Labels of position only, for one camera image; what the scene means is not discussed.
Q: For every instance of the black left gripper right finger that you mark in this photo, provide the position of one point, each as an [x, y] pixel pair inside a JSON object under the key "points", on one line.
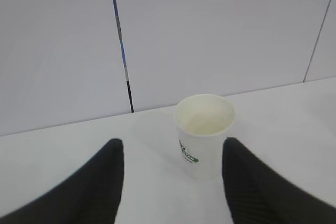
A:
{"points": [[255, 193]]}

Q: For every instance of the white paper cup green logo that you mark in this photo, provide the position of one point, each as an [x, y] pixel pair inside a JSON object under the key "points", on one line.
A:
{"points": [[202, 122]]}

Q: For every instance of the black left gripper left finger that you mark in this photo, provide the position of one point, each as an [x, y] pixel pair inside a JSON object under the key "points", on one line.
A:
{"points": [[90, 195]]}

